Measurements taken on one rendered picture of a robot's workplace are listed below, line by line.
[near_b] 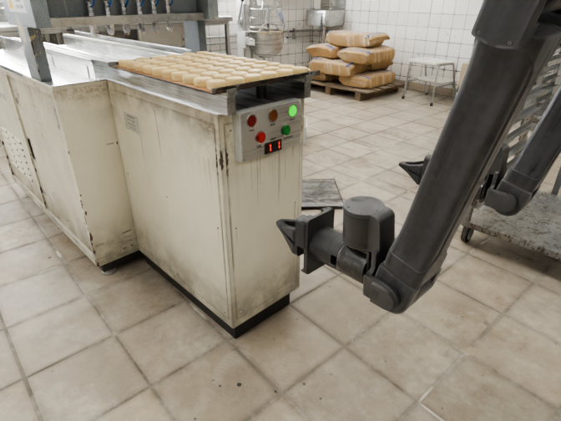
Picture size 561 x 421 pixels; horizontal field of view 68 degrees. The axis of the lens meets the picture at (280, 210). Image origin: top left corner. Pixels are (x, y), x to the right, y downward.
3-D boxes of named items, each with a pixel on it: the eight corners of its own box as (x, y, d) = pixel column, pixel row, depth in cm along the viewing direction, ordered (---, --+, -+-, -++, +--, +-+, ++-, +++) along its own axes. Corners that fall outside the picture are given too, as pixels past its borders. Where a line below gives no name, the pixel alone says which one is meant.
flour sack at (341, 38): (321, 45, 518) (322, 30, 511) (341, 42, 546) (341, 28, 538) (371, 49, 475) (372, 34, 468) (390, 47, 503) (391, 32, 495)
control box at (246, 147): (234, 159, 118) (231, 111, 112) (293, 141, 133) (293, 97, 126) (242, 163, 116) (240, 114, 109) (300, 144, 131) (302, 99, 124)
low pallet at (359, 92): (293, 87, 552) (293, 78, 547) (332, 79, 600) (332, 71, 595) (366, 102, 475) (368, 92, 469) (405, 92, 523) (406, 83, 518)
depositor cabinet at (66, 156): (17, 192, 261) (-29, 52, 222) (124, 164, 305) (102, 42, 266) (101, 283, 180) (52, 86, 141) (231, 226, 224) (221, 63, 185)
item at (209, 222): (140, 265, 192) (101, 63, 150) (202, 238, 213) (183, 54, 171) (234, 348, 147) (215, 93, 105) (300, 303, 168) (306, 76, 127)
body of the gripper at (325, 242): (298, 271, 69) (332, 291, 64) (299, 217, 64) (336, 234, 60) (323, 256, 73) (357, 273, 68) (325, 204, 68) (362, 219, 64)
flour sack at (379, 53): (365, 66, 465) (366, 50, 457) (336, 62, 490) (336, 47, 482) (397, 59, 510) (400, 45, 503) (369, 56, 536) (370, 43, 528)
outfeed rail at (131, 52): (65, 44, 252) (62, 32, 249) (70, 44, 254) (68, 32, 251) (305, 98, 124) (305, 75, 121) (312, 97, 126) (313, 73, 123)
